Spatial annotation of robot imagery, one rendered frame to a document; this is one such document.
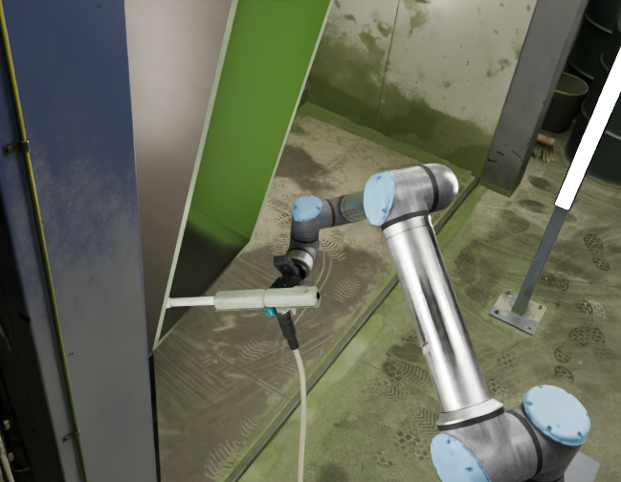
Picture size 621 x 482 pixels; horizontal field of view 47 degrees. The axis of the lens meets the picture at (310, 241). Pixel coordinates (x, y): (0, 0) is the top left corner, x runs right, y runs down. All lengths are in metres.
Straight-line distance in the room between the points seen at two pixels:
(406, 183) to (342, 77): 2.43
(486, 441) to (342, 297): 1.53
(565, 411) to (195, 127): 1.01
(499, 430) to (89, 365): 0.92
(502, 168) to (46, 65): 3.26
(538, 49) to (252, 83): 1.69
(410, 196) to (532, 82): 2.04
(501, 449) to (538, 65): 2.29
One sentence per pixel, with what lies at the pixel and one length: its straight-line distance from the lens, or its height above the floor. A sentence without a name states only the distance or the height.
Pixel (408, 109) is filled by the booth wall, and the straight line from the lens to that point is 3.87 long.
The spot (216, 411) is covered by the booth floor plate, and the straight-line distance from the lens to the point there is 2.56.
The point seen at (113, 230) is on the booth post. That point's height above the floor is 1.57.
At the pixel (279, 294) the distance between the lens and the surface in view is 1.96.
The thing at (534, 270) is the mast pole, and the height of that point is 0.27.
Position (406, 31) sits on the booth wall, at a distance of 3.73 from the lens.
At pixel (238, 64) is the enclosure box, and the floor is 1.13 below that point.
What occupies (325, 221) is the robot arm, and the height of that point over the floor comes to 0.78.
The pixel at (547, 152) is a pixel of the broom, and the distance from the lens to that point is 4.28.
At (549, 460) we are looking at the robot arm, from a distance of 1.67.
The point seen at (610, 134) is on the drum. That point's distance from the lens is 4.10.
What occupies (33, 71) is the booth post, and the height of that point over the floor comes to 1.81.
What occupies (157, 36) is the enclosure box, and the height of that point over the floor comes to 1.48.
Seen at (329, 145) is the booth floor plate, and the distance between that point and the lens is 3.88.
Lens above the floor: 2.13
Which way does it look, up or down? 40 degrees down
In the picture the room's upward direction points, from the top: 8 degrees clockwise
